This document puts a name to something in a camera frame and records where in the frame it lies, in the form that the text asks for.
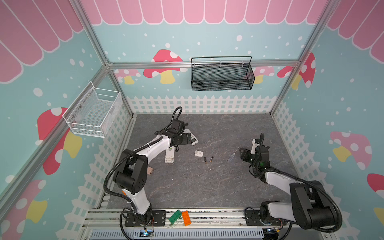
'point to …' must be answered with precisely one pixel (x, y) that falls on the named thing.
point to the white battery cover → (198, 153)
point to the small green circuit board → (146, 233)
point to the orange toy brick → (186, 218)
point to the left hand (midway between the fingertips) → (184, 141)
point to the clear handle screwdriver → (232, 155)
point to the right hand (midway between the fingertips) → (242, 149)
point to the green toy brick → (175, 217)
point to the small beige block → (149, 170)
